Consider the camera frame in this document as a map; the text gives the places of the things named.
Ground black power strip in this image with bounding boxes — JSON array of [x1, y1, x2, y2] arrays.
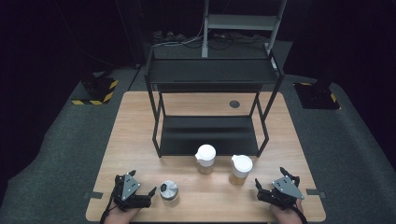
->
[[151, 30, 188, 44]]

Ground white floor cable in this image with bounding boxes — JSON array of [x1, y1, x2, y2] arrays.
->
[[152, 18, 207, 49]]

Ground yellow-black striped stand base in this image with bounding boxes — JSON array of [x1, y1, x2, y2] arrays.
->
[[71, 77, 120, 106], [293, 81, 341, 110]]

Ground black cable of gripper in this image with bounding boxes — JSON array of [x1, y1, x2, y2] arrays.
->
[[292, 203, 309, 224], [100, 192, 118, 224]]

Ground person's right hand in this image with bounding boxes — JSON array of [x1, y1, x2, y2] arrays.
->
[[270, 200, 304, 224]]

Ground grey tape strip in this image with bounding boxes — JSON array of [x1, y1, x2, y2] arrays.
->
[[83, 190, 104, 200], [305, 189, 327, 199]]

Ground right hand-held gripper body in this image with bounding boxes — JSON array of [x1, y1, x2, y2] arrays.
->
[[257, 175, 305, 208]]

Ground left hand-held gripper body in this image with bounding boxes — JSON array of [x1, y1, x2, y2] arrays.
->
[[111, 173, 153, 213]]

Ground grey metal stand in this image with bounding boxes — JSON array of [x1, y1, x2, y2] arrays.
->
[[201, 0, 288, 59]]

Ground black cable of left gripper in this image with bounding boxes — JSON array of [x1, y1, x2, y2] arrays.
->
[[100, 192, 118, 224]]

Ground person's left hand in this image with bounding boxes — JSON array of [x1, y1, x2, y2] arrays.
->
[[104, 206, 141, 224]]

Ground black floor cables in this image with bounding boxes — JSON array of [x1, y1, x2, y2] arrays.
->
[[183, 31, 269, 51]]

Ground black metal two-tier shelf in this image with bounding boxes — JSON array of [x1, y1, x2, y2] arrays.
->
[[144, 49, 286, 159]]

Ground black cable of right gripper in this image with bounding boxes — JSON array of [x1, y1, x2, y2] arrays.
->
[[292, 203, 309, 224]]

